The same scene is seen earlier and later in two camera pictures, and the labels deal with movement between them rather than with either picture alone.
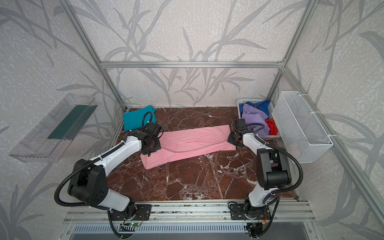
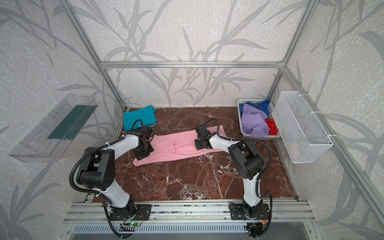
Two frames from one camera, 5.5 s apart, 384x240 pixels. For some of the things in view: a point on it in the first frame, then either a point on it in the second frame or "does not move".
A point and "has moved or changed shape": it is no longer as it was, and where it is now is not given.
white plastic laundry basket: (270, 116) does not move
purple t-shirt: (252, 115) does not move
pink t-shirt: (180, 144) has moved or changed shape
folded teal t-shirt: (136, 119) does not move
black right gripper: (235, 139) to (200, 144)
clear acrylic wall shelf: (47, 142) does not move
